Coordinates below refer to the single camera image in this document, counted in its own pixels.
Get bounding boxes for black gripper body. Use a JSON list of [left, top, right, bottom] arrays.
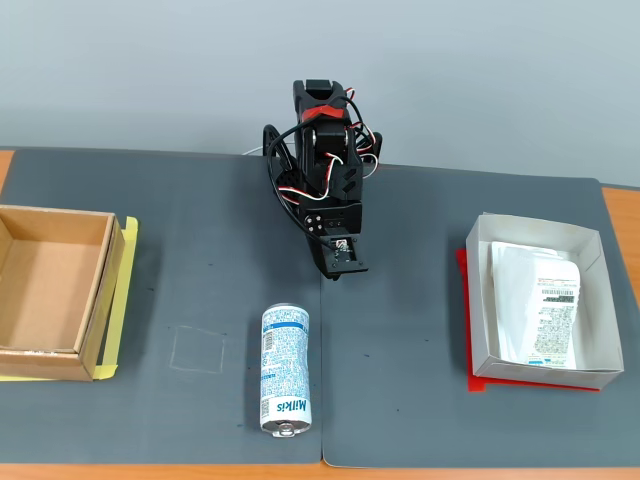
[[298, 197, 363, 238]]

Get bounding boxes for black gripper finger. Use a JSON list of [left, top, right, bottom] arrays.
[[304, 230, 345, 283]]

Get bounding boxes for white blue Milkis can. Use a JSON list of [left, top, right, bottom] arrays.
[[257, 303, 314, 440]]

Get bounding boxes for white cardboard box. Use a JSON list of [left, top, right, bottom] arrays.
[[465, 213, 626, 393]]

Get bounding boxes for brown cardboard box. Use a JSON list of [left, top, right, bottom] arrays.
[[0, 203, 126, 383]]

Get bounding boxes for grey table mat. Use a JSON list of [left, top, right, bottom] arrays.
[[0, 147, 324, 467], [319, 162, 640, 470]]

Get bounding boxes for red tape marking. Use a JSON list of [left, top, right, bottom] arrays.
[[454, 248, 602, 395]]

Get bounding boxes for white plastic packet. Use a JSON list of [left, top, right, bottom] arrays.
[[488, 240, 583, 371]]

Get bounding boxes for gripper mounted camera module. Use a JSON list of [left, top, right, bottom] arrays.
[[321, 233, 372, 278]]

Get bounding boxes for red white black servo wire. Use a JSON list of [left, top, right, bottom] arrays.
[[273, 152, 344, 202], [343, 87, 382, 177]]

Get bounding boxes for black camera cable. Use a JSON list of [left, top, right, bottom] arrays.
[[266, 102, 351, 249]]

